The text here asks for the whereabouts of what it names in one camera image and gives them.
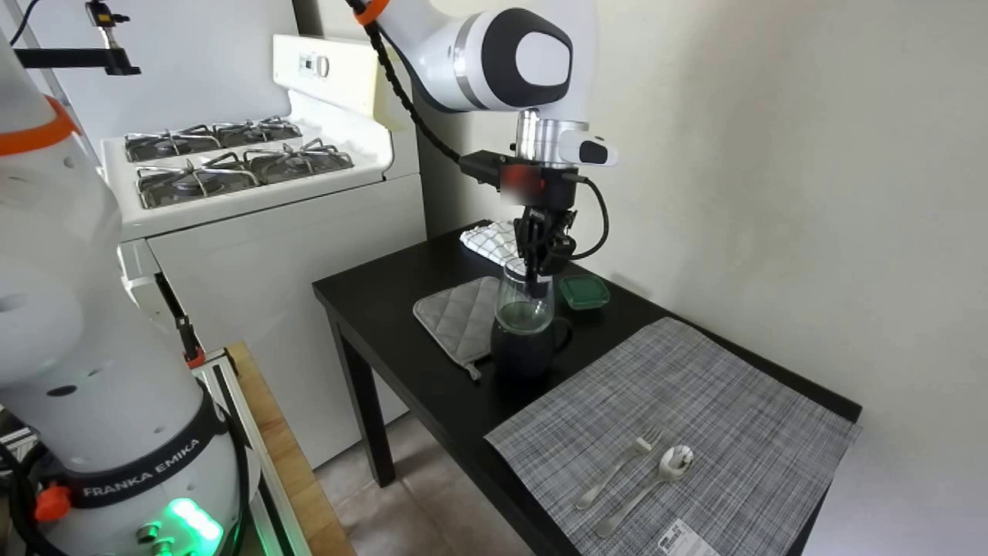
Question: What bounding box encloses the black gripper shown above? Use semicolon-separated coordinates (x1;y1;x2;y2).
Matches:
513;165;580;299

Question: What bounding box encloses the clear glass cup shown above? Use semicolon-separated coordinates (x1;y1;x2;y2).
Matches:
493;268;560;334

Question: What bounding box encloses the small green dish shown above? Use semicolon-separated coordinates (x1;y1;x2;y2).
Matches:
554;268;614;316

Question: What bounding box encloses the dark green mug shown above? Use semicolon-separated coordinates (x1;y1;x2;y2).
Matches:
486;297;574;393

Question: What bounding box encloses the grey quilted pot holder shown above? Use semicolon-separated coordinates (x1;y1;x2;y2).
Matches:
411;276;505;371

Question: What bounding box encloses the black wooden table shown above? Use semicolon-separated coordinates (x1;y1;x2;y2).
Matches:
308;217;865;556

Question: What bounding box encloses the grey woven placemat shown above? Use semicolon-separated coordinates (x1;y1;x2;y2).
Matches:
482;316;858;556

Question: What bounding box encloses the silver fork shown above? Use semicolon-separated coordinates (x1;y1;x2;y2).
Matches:
569;431;658;515

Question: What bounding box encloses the silver spoon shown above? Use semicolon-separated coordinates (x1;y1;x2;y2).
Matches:
598;442;696;534

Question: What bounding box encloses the white gas stove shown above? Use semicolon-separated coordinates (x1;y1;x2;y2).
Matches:
99;32;432;471

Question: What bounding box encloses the white placemat label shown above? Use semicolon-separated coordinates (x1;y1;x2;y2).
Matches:
654;515;724;556

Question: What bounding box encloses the light wooden board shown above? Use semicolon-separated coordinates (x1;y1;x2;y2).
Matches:
221;344;359;556

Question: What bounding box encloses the small black burner grate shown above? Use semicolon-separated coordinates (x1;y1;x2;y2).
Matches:
123;113;304;165

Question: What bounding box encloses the black rod orange tip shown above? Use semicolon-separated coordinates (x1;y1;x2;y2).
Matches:
152;268;214;373

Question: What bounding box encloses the black orange wrist camera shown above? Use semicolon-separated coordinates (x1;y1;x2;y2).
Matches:
456;148;550;199

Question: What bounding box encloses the black orange camera clamp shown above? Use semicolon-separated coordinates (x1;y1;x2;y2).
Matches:
3;0;144;79

